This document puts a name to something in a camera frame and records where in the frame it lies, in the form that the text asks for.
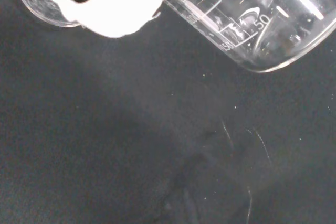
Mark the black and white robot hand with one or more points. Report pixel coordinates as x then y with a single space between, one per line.
105 16

